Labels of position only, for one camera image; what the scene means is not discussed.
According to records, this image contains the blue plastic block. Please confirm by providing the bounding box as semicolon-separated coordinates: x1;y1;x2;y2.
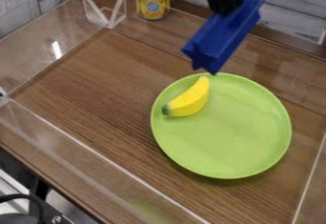
182;0;263;75

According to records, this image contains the black cable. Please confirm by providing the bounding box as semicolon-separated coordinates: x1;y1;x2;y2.
0;193;47;217

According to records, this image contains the clear acrylic corner bracket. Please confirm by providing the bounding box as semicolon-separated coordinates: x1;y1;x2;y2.
82;0;127;30

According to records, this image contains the clear acrylic tray wall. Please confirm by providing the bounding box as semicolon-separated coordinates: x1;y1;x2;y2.
0;95;210;224

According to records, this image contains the black metal table clamp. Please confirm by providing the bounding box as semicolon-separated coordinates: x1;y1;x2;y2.
28;178;74;224

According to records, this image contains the yellow toy banana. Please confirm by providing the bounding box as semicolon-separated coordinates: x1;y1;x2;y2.
162;76;210;117

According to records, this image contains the green round plate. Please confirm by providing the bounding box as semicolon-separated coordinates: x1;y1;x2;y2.
150;72;291;179

